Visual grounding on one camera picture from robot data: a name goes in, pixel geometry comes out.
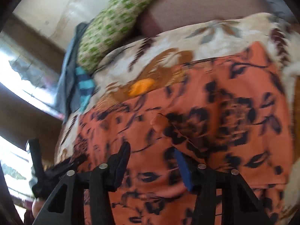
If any orange black floral garment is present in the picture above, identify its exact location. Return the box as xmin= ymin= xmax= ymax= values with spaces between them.
xmin=73 ymin=42 xmax=293 ymax=224

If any person's hand holding gripper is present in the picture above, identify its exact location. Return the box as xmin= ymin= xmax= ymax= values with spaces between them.
xmin=31 ymin=198 xmax=45 ymax=218

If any grey blue cloth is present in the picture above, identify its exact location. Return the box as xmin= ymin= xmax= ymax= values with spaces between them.
xmin=54 ymin=22 xmax=88 ymax=122

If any turquoise striped cloth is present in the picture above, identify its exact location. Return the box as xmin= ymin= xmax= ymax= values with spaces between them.
xmin=75 ymin=66 xmax=95 ymax=113

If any cream leaf-print fleece blanket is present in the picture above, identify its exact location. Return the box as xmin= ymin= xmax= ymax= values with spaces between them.
xmin=55 ymin=12 xmax=300 ymax=221

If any green white patterned pillow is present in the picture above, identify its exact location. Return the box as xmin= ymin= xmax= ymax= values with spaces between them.
xmin=77 ymin=0 xmax=153 ymax=73

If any brown checked pillow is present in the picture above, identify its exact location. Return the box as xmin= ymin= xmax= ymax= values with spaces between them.
xmin=137 ymin=0 xmax=271 ymax=37

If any light blue pillow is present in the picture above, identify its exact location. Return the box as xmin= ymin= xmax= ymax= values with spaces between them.
xmin=265 ymin=0 xmax=296 ymax=22

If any stained glass window frame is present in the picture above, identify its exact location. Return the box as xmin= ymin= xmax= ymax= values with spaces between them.
xmin=0 ymin=14 xmax=66 ymax=225

